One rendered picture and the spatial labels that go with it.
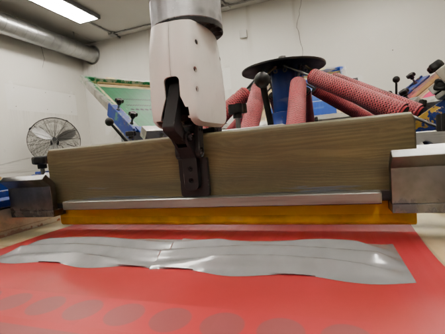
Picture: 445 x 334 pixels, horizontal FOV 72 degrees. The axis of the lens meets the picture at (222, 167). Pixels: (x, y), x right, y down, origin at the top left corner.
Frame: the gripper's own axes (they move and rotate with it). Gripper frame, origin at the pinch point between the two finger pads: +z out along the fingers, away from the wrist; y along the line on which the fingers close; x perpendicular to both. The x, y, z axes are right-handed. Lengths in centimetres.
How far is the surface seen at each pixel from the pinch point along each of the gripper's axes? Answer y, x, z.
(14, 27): -263, -344, -174
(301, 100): -56, 7, -13
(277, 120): -79, -3, -10
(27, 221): 0.9, -25.8, 4.7
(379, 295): 13.0, 15.4, 6.1
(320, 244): 6.1, 12.2, 5.5
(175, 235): 2.6, -2.5, 6.0
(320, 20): -413, 16, -156
